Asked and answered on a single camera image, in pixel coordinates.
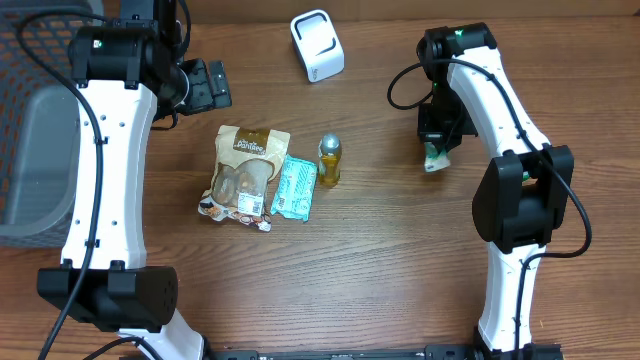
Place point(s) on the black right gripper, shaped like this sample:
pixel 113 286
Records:
pixel 438 135

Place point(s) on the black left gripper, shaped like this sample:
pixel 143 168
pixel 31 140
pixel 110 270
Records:
pixel 206 97

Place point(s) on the small teal tissue pack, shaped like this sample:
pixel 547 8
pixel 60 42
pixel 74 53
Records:
pixel 435 159

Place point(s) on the brown snack wrapper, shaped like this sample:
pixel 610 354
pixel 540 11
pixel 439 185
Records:
pixel 247 160

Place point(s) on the yellow liquid bottle silver cap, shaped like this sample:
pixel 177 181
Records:
pixel 330 154

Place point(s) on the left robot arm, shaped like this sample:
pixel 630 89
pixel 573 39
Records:
pixel 126 73

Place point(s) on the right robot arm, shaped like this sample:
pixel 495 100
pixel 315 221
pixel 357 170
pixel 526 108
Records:
pixel 522 196

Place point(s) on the white barcode scanner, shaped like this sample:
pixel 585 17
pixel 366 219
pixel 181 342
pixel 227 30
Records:
pixel 317 45

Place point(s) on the dark grey plastic basket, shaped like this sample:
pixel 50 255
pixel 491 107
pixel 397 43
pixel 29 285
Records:
pixel 39 137

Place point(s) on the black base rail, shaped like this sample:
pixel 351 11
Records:
pixel 430 352

